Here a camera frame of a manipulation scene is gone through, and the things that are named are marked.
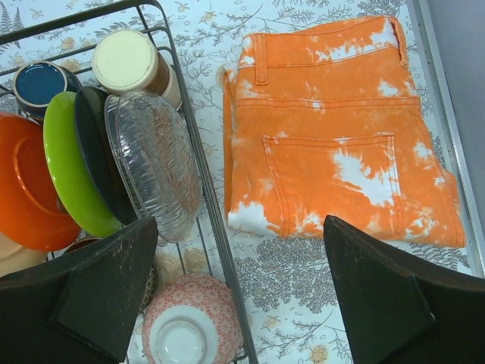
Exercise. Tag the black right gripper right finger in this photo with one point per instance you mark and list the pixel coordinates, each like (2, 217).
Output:
(398, 308)

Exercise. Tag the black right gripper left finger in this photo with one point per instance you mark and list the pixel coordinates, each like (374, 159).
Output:
(82, 306)

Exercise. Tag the yellow round plate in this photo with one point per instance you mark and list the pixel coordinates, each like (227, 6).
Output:
(15, 257)

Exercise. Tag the orange round plate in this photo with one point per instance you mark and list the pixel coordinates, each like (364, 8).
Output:
(29, 203)

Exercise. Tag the pink patterned bowl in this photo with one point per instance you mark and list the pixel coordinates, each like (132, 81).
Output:
(192, 319)

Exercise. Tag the lime green round plate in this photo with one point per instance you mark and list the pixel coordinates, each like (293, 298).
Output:
(68, 172)

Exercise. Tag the black round plate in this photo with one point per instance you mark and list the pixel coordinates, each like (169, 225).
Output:
(89, 121)

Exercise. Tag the black wire dish rack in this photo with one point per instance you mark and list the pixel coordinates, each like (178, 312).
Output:
(162, 38)

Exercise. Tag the dark blue mug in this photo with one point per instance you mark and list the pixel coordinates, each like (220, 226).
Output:
(36, 84)

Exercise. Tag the beige brown ceramic cup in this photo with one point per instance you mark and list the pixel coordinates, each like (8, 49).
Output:
(127, 60)

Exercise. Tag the orange white folded cloth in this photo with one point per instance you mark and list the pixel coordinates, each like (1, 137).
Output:
(327, 121)

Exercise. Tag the aluminium frame rail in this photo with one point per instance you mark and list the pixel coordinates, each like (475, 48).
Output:
(441, 100)

